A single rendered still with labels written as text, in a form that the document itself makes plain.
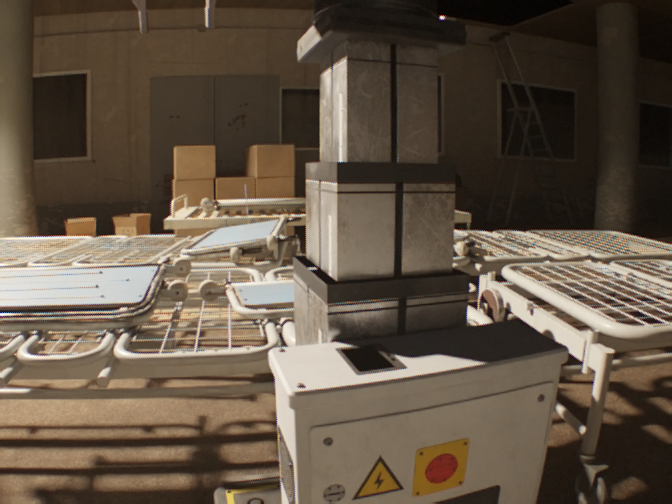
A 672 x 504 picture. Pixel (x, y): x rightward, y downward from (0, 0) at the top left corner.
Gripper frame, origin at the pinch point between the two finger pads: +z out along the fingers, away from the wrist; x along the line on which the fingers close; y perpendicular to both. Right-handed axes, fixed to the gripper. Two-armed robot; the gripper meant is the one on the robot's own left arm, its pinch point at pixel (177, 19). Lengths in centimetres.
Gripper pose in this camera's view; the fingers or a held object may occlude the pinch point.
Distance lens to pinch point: 103.0
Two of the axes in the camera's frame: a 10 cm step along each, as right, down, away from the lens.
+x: -9.0, 2.0, -3.8
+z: -0.6, 8.2, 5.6
